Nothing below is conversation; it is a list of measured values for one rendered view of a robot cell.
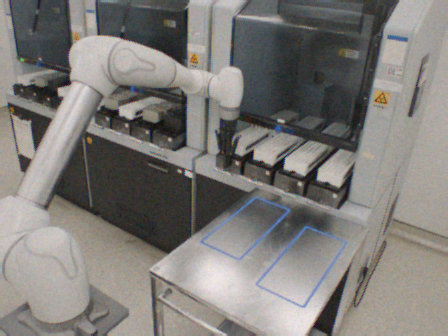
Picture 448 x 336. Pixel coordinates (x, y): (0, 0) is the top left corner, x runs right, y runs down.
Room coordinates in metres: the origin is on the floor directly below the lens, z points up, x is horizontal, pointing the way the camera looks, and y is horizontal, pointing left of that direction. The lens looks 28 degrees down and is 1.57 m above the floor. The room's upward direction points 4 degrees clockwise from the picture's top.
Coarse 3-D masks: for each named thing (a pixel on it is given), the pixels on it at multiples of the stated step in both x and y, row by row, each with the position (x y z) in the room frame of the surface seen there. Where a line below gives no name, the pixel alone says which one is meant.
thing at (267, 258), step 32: (256, 192) 1.30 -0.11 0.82; (224, 224) 1.08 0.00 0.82; (256, 224) 1.09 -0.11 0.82; (288, 224) 1.10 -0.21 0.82; (320, 224) 1.12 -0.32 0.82; (352, 224) 1.13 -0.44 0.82; (192, 256) 0.91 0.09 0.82; (224, 256) 0.92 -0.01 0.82; (256, 256) 0.93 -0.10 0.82; (288, 256) 0.94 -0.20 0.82; (320, 256) 0.94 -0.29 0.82; (352, 256) 0.95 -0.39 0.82; (160, 288) 0.84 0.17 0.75; (192, 288) 0.78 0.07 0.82; (224, 288) 0.79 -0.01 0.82; (256, 288) 0.79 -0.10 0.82; (288, 288) 0.80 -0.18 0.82; (320, 288) 0.81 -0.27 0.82; (160, 320) 0.83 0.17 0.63; (192, 320) 0.71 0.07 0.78; (224, 320) 1.16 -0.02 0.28; (256, 320) 0.68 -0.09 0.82; (288, 320) 0.69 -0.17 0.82
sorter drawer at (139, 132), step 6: (132, 126) 1.96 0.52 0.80; (138, 126) 1.94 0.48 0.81; (144, 126) 1.92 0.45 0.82; (150, 126) 1.92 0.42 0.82; (156, 126) 1.95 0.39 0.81; (132, 132) 1.96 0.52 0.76; (138, 132) 1.93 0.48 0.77; (144, 132) 1.91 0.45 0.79; (150, 132) 1.89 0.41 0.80; (132, 138) 1.90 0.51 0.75; (138, 138) 1.91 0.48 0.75; (144, 138) 1.91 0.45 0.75; (150, 138) 1.89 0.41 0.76
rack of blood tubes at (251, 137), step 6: (240, 132) 1.79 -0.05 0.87; (246, 132) 1.80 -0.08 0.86; (252, 132) 1.81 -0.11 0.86; (258, 132) 1.82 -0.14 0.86; (264, 132) 1.82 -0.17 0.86; (270, 132) 1.86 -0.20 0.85; (234, 138) 1.71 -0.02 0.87; (240, 138) 1.72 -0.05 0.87; (246, 138) 1.73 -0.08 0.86; (252, 138) 1.74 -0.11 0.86; (258, 138) 1.75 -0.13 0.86; (264, 138) 1.83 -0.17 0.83; (240, 144) 1.65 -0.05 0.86; (246, 144) 1.66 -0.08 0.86; (252, 144) 1.79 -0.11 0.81; (258, 144) 1.76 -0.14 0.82; (240, 150) 1.64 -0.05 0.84; (246, 150) 1.71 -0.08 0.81
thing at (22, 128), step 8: (16, 120) 2.59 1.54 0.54; (24, 120) 2.53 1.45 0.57; (16, 128) 2.60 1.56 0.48; (24, 128) 2.54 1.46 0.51; (16, 136) 2.61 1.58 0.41; (24, 136) 2.55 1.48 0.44; (24, 144) 2.57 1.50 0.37; (32, 144) 2.50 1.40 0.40; (24, 152) 2.57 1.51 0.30; (32, 152) 2.52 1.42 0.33
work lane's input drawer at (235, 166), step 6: (252, 150) 1.70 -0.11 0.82; (216, 156) 1.66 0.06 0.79; (234, 156) 1.62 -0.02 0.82; (240, 156) 1.62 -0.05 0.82; (246, 156) 1.65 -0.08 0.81; (252, 156) 1.68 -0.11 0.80; (216, 162) 1.66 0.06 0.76; (222, 162) 1.64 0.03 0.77; (234, 162) 1.61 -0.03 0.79; (240, 162) 1.59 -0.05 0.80; (216, 168) 1.61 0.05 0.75; (222, 168) 1.64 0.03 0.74; (228, 168) 1.62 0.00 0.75; (234, 168) 1.61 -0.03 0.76; (240, 168) 1.59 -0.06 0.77; (228, 174) 1.57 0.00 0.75
